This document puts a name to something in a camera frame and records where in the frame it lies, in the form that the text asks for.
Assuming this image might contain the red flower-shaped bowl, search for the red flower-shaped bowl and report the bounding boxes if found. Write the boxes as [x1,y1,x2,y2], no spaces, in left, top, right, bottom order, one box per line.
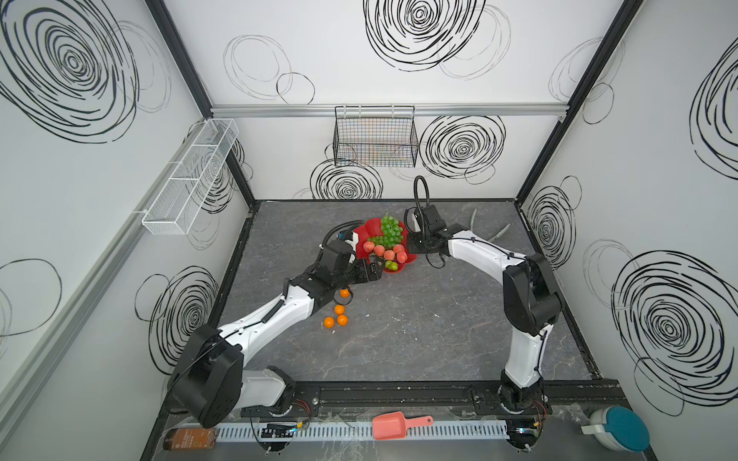
[354,214,417,274]

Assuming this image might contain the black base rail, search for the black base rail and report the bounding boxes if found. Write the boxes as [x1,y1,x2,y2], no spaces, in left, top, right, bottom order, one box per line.
[229,379,630,417]

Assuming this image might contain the pink plastic scoop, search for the pink plastic scoop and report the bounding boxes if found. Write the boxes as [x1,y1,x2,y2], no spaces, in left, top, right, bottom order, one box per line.
[372,411,434,441]

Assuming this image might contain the green pear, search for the green pear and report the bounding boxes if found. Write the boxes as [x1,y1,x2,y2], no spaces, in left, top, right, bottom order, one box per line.
[384,260,399,272]

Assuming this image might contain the metal tongs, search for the metal tongs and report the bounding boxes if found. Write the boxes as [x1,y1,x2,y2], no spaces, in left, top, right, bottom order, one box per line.
[470,209,511,242]

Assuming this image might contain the black wire basket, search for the black wire basket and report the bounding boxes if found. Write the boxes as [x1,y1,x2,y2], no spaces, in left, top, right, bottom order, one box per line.
[332,105,420,168]

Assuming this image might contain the white slotted cable duct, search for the white slotted cable duct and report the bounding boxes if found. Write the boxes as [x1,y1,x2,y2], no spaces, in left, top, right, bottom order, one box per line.
[215,420,509,443]

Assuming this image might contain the white mesh wall shelf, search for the white mesh wall shelf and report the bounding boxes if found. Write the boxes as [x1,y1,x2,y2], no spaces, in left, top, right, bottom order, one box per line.
[141,118,239,236]

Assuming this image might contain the green grape bunch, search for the green grape bunch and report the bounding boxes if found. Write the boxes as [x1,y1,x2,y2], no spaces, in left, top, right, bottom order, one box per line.
[368,215,404,250]

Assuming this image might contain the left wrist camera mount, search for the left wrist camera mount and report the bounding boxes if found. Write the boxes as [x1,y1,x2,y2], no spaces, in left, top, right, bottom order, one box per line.
[344,230,359,262]

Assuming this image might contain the teal and white container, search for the teal and white container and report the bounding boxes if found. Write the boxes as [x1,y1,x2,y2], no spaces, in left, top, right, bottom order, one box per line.
[580,406,651,453]

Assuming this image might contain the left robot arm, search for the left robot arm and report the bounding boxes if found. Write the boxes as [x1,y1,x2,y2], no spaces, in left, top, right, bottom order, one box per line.
[165,240,384,428]

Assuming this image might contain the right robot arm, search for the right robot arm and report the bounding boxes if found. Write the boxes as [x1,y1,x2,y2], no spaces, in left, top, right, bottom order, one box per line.
[405,205,564,414]

